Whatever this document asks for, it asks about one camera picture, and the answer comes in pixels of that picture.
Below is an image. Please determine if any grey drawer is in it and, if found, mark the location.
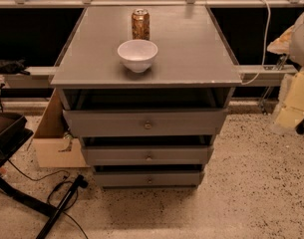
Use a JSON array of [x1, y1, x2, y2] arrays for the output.
[[94, 171, 204, 187], [63, 109, 226, 137], [82, 146, 213, 165]]

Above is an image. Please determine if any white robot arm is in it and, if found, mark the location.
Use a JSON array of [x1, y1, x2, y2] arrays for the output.
[[267, 12, 304, 133]]

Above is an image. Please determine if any grey top drawer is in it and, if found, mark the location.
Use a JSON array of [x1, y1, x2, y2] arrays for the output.
[[63, 109, 226, 137]]

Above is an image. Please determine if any grey drawer cabinet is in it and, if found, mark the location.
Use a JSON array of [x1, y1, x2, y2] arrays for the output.
[[52, 6, 241, 175]]

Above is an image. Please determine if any grey bottom drawer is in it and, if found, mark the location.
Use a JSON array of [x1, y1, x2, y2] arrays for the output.
[[94, 171, 204, 187]]

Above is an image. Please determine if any white ceramic bowl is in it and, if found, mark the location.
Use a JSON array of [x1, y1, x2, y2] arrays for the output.
[[118, 39, 158, 73]]

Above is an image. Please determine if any gold soda can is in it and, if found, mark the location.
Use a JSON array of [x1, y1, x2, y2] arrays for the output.
[[132, 8, 150, 40]]

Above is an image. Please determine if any cardboard box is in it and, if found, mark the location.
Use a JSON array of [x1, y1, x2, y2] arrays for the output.
[[32, 91, 87, 168]]

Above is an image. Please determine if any metal diagonal brace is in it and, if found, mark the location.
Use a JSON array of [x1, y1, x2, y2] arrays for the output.
[[258, 55, 288, 115]]

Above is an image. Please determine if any black bag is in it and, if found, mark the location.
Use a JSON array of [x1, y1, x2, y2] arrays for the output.
[[0, 60, 29, 75]]

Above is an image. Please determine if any black tray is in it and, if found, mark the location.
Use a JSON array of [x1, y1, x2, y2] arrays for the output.
[[0, 113, 33, 166]]

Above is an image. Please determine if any black floor stand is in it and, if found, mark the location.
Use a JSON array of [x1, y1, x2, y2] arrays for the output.
[[0, 171, 90, 239]]

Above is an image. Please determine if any black floor cable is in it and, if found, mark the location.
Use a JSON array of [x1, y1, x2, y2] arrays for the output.
[[5, 158, 90, 239]]

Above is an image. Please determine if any metal frame rail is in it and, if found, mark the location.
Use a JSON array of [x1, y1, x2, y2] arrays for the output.
[[0, 65, 297, 90]]

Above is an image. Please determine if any white hanging cable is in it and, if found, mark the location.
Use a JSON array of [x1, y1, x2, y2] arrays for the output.
[[240, 0, 272, 86]]

